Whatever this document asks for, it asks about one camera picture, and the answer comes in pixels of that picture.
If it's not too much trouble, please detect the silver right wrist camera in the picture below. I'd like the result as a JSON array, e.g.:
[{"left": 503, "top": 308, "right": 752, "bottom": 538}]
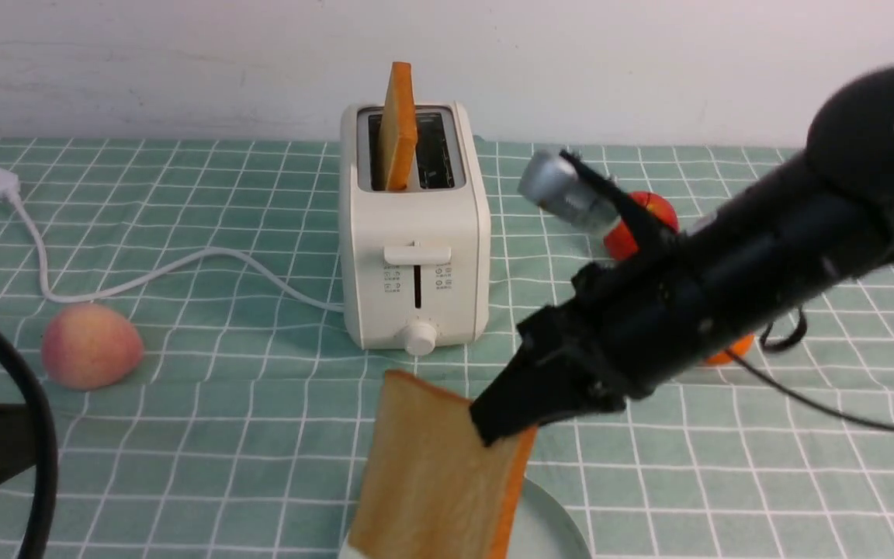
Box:
[{"left": 518, "top": 150, "right": 619, "bottom": 237}]

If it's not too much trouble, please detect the green checkered tablecloth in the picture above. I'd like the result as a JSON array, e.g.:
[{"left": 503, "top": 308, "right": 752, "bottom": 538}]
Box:
[{"left": 0, "top": 138, "right": 894, "bottom": 558}]

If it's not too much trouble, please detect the red apple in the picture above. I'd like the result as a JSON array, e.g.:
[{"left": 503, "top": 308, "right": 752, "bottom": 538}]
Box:
[{"left": 604, "top": 191, "right": 680, "bottom": 262}]

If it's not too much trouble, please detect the toast slice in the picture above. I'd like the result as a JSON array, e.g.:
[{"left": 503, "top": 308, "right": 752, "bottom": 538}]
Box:
[
  {"left": 379, "top": 61, "right": 418, "bottom": 192},
  {"left": 345, "top": 370, "right": 536, "bottom": 558}
]

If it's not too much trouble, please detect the pink peach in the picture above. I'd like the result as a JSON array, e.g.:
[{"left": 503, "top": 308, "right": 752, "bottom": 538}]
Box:
[{"left": 40, "top": 302, "right": 144, "bottom": 391}]

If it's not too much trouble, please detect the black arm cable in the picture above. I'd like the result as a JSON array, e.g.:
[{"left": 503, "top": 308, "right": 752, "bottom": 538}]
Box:
[
  {"left": 0, "top": 289, "right": 58, "bottom": 559},
  {"left": 726, "top": 307, "right": 894, "bottom": 434}
]

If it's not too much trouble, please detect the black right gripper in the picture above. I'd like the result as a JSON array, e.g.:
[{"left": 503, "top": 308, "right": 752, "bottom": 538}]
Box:
[{"left": 470, "top": 264, "right": 696, "bottom": 448}]

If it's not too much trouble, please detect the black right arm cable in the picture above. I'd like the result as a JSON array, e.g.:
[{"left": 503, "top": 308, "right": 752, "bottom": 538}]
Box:
[{"left": 726, "top": 307, "right": 894, "bottom": 434}]

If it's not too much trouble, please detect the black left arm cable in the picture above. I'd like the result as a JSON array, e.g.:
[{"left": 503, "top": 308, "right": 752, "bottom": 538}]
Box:
[{"left": 0, "top": 289, "right": 58, "bottom": 559}]

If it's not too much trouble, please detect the orange persimmon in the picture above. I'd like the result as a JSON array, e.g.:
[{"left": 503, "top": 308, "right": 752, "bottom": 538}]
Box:
[{"left": 703, "top": 334, "right": 756, "bottom": 366}]

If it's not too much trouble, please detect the white power cable with plug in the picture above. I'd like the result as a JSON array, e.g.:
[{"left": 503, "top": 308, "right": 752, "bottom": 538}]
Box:
[{"left": 0, "top": 168, "right": 345, "bottom": 314}]

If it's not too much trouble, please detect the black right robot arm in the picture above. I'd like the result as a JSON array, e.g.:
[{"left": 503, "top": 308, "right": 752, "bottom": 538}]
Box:
[{"left": 470, "top": 66, "right": 894, "bottom": 446}]

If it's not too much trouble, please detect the white two-slot toaster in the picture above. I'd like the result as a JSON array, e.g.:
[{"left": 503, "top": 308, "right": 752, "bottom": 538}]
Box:
[{"left": 338, "top": 102, "right": 492, "bottom": 356}]

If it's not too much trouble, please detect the light green plate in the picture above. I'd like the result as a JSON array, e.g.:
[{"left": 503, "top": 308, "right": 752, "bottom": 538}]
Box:
[{"left": 338, "top": 475, "right": 591, "bottom": 558}]

